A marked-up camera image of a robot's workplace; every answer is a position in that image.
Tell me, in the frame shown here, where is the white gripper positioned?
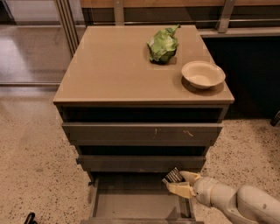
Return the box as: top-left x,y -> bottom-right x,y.
167,171 -> 219,207

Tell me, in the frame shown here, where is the black rxbar chocolate wrapper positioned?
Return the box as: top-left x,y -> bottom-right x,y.
162,167 -> 183,184

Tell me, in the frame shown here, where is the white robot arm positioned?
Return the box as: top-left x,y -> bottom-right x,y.
163,168 -> 280,224

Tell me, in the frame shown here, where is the grey open bottom drawer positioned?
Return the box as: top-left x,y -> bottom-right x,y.
80,173 -> 204,224

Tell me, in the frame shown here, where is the grey middle drawer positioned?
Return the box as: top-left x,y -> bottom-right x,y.
77,155 -> 206,172

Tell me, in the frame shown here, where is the grey drawer cabinet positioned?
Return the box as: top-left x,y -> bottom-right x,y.
52,24 -> 235,224

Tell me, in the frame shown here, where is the grey top drawer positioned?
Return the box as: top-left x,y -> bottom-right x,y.
62,122 -> 222,146

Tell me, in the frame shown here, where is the white paper bowl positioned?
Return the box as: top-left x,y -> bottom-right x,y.
181,60 -> 226,89

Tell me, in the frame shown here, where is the green crumpled chip bag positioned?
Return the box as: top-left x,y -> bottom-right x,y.
146,24 -> 180,65

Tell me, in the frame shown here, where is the black object on floor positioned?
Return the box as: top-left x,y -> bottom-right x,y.
24,212 -> 38,224

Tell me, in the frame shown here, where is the metal railing frame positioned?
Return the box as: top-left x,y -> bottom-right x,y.
51,0 -> 280,54

